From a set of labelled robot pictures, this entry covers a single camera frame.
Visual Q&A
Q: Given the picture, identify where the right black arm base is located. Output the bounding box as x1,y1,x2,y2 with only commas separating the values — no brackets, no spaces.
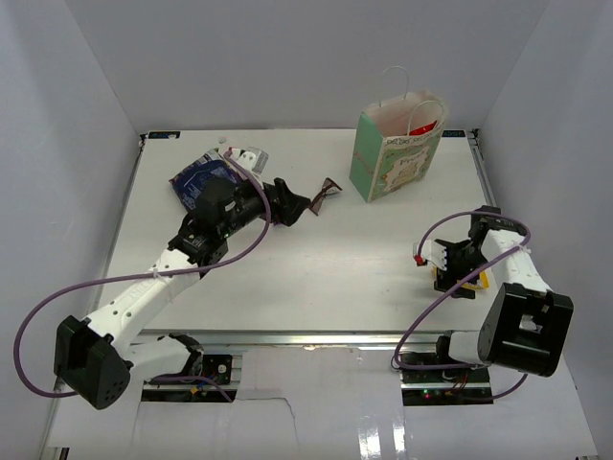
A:
391,358,493,407

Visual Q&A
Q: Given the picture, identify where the green paper gift bag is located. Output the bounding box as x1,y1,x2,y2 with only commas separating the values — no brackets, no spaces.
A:
350,83,449,202

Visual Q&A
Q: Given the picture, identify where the aluminium table frame rail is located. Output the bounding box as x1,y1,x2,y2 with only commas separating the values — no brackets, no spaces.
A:
89,129,495,349

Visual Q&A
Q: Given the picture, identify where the brown candy bar wrapper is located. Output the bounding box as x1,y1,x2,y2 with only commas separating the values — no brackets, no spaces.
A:
308,177,343,216

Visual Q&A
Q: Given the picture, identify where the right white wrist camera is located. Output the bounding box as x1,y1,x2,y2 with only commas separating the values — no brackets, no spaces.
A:
413,240,451,271

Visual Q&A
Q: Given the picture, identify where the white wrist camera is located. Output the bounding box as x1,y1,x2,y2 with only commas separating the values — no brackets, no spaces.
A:
413,240,451,271
224,148,269,175

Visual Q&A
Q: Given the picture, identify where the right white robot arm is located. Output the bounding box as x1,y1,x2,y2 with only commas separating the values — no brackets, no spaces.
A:
414,205,574,382

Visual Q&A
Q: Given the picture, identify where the red cookie snack bag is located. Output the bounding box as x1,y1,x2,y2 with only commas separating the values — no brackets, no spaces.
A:
408,121,438,136

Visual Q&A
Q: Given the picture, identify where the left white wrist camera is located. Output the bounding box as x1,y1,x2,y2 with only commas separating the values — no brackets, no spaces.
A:
224,148,269,175

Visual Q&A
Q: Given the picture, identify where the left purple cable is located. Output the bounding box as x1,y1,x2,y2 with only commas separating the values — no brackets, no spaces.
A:
13,148,274,399

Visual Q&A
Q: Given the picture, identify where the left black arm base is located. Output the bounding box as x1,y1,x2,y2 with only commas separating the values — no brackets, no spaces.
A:
141,354,238,403

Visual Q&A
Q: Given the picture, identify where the yellow candy bar packet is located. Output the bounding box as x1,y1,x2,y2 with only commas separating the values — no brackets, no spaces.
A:
430,267,490,292

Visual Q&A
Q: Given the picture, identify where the blue chips snack bag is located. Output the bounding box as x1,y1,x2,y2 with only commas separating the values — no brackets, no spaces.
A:
169,148,242,212

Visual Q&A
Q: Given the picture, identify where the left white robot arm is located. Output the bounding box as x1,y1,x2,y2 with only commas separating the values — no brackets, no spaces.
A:
54,178,310,409

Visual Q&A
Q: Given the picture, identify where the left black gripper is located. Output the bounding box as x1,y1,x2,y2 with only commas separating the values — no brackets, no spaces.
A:
218,172,310,239

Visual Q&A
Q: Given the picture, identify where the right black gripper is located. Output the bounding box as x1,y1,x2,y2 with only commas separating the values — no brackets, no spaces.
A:
435,239,489,300

